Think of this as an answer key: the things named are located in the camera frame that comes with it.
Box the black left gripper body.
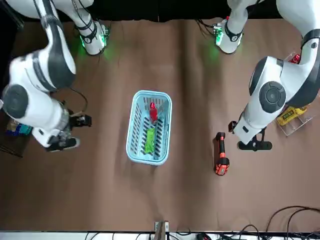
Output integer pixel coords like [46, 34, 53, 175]
[252, 126, 267, 144]

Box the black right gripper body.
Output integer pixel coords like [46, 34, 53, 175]
[46, 136, 81, 153]

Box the orange black barcode scanner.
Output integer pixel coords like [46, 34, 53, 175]
[213, 131, 231, 177]

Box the green snack packet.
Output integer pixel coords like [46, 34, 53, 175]
[144, 127, 156, 155]

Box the teal snack packet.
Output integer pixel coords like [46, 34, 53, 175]
[19, 124, 34, 137]

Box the blue plastic basket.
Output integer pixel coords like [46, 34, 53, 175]
[125, 89, 173, 167]

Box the clear acrylic shelf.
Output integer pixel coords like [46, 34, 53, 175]
[275, 51, 317, 137]

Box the small yellow juice bottle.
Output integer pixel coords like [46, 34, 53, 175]
[276, 105, 308, 126]

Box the blue cookie packet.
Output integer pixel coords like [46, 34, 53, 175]
[5, 122, 21, 137]

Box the black cable with silver plug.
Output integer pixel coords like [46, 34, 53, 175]
[65, 86, 89, 116]

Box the aluminium profile post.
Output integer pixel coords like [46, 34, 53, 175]
[154, 220, 170, 240]

